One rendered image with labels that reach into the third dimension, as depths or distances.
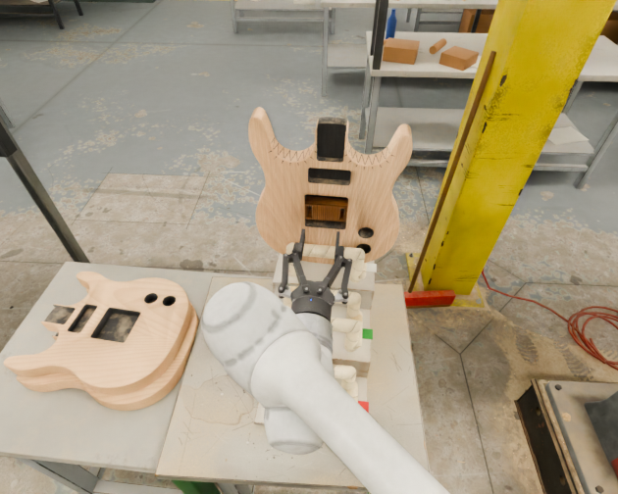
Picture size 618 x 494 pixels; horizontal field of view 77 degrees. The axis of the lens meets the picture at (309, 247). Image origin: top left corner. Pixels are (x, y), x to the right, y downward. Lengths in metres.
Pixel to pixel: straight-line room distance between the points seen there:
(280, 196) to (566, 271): 2.37
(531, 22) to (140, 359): 1.58
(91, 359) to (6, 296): 1.87
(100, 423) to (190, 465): 0.28
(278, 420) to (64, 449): 0.72
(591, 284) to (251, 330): 2.70
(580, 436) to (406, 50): 2.28
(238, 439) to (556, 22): 1.58
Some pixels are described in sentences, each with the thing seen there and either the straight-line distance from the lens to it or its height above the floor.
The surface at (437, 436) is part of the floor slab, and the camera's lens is 2.09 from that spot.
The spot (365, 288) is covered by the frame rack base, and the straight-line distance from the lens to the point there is 1.03.
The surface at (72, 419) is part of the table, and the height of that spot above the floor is 0.90.
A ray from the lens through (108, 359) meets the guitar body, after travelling 1.16.
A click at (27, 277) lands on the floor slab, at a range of 3.04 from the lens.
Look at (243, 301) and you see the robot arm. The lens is 0.46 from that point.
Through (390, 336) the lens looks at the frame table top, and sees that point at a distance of 1.16.
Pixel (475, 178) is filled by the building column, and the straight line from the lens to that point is 1.91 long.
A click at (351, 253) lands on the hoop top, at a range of 0.96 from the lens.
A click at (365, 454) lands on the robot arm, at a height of 1.49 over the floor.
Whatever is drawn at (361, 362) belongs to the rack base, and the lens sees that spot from 1.01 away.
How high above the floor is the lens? 1.91
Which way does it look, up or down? 46 degrees down
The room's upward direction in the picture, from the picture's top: straight up
